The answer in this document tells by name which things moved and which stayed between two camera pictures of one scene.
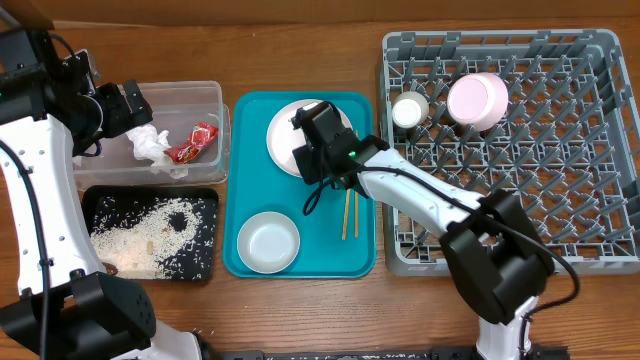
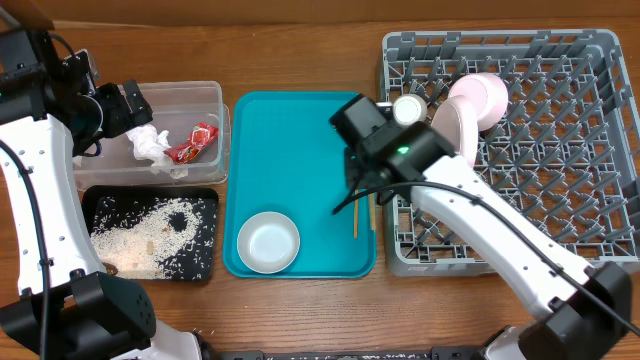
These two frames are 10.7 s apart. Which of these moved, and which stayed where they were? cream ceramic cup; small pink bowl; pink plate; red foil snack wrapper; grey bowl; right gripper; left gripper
Moved: right gripper; pink plate
Stayed: small pink bowl; cream ceramic cup; left gripper; red foil snack wrapper; grey bowl
